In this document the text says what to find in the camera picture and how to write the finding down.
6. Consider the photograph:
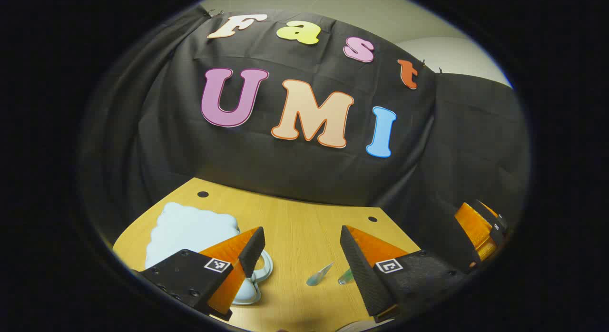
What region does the light blue suitcase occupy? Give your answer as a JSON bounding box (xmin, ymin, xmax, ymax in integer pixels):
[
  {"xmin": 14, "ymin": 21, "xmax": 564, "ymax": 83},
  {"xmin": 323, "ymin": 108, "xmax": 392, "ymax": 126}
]
[{"xmin": 144, "ymin": 202, "xmax": 275, "ymax": 306}]

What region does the white paper sheet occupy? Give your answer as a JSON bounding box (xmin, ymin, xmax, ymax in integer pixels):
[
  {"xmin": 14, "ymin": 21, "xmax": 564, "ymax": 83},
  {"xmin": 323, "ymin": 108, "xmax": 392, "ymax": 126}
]
[{"xmin": 337, "ymin": 319, "xmax": 398, "ymax": 332}]

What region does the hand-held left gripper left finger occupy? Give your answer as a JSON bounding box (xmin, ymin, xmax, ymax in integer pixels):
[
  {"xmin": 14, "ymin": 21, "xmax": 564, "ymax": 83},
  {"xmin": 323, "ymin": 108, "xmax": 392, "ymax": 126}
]
[{"xmin": 138, "ymin": 226, "xmax": 266, "ymax": 322}]

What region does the black backdrop cloth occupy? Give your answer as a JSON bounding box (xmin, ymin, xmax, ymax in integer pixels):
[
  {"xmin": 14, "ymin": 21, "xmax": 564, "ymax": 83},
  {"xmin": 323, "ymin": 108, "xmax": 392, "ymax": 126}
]
[{"xmin": 79, "ymin": 6, "xmax": 531, "ymax": 275}]

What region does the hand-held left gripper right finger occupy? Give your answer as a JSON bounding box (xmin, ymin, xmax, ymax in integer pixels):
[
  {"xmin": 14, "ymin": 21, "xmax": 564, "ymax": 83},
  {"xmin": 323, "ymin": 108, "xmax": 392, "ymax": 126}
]
[{"xmin": 340, "ymin": 225, "xmax": 471, "ymax": 323}]

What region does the clear grey skin care tube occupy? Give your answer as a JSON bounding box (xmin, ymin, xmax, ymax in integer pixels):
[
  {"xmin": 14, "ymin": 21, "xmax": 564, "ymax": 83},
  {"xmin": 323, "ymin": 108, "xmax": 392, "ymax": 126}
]
[{"xmin": 306, "ymin": 262, "xmax": 335, "ymax": 287}]

